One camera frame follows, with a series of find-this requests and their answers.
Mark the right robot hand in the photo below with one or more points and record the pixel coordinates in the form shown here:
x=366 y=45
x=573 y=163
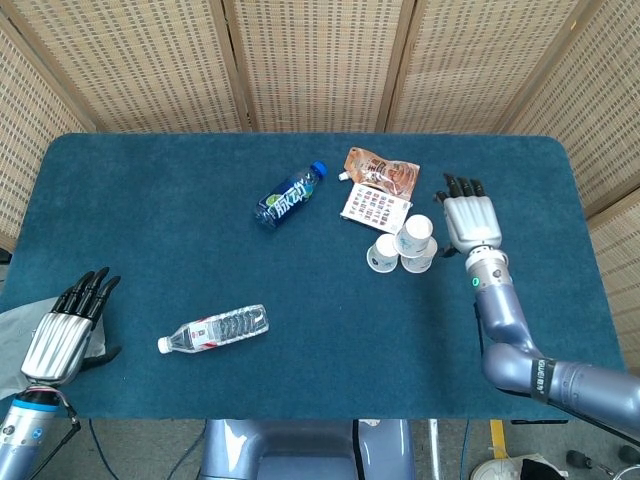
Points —
x=472 y=220

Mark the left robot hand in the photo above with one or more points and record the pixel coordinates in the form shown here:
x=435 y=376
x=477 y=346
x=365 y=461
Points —
x=55 y=345

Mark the white paper cup blue flower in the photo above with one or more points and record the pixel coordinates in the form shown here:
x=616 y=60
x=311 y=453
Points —
x=420 y=262
x=416 y=231

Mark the white paper cup dark flower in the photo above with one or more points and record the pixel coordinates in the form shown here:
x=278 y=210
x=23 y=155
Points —
x=382 y=255

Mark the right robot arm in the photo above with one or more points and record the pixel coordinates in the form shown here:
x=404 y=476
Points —
x=505 y=325

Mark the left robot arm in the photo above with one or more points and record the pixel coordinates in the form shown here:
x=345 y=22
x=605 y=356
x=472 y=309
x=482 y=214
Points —
x=25 y=430

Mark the orange spout pouch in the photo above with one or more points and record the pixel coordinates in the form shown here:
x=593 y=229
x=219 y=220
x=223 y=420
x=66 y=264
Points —
x=385 y=172

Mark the white patterned card box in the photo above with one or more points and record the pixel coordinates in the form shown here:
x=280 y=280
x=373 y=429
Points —
x=372 y=206

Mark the bamboo screen panel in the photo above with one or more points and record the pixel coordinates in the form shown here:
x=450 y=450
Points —
x=30 y=150
x=600 y=125
x=320 y=65
x=620 y=260
x=140 y=65
x=475 y=65

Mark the clear water bottle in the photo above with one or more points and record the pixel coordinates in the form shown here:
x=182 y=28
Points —
x=220 y=330

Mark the blue drink bottle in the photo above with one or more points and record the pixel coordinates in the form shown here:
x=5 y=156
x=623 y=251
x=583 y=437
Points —
x=287 y=200

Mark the white metal pole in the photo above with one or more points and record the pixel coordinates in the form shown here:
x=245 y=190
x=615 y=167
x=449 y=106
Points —
x=434 y=450

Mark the white sneaker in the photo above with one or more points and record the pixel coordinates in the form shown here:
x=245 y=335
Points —
x=495 y=471

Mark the black caster wheel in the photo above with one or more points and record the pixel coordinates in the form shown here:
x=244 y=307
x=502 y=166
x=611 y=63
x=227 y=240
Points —
x=575 y=456

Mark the black trouser leg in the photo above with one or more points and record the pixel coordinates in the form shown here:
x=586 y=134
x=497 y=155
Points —
x=542 y=471

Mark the grey-blue robot torso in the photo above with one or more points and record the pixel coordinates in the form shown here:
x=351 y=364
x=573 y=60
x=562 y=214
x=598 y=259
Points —
x=300 y=450

